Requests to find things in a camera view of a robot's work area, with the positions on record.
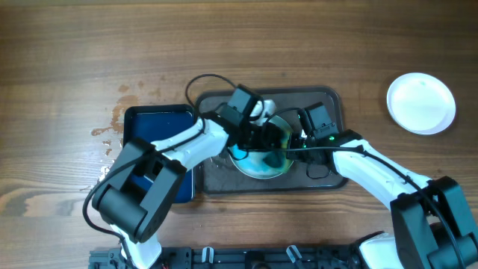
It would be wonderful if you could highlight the green and yellow sponge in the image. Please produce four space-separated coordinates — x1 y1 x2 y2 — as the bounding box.
262 150 291 169

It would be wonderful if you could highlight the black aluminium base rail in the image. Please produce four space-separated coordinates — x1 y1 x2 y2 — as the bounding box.
88 244 374 269

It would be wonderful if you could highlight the white plate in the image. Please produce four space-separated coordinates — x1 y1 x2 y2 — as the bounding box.
227 114 296 180
391 108 455 135
386 72 456 130

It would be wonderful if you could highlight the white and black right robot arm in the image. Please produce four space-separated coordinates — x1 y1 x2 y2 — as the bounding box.
287 103 477 268

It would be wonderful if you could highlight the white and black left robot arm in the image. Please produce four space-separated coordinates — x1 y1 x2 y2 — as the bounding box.
84 84 276 268

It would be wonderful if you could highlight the dark brown serving tray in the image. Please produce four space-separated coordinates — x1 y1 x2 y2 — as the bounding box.
193 86 348 195

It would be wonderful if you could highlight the dark blue tray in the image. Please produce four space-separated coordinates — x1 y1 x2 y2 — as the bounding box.
122 105 195 204

